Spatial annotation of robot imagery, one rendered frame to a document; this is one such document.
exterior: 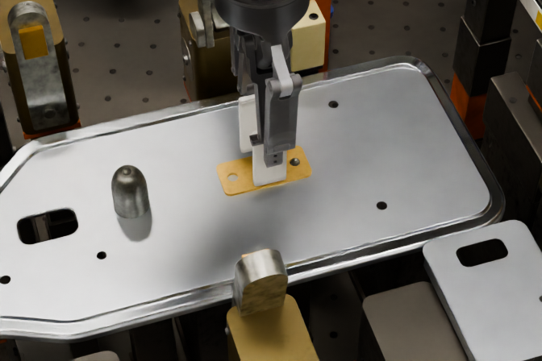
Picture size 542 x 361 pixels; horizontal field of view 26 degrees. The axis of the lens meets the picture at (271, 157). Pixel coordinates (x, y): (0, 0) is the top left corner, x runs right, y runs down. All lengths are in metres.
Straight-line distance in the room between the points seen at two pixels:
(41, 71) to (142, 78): 0.48
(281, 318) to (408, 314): 0.14
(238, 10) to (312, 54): 0.27
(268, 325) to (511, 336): 0.21
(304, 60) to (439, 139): 0.15
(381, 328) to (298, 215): 0.13
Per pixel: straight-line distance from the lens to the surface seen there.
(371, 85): 1.16
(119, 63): 1.61
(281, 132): 0.96
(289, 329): 0.94
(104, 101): 1.57
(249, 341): 0.93
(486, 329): 1.00
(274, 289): 0.91
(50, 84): 1.14
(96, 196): 1.08
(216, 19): 1.12
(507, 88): 1.18
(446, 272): 1.03
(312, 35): 1.14
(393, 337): 1.01
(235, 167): 1.09
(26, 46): 1.10
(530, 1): 1.25
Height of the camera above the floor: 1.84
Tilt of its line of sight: 50 degrees down
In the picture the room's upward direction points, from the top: straight up
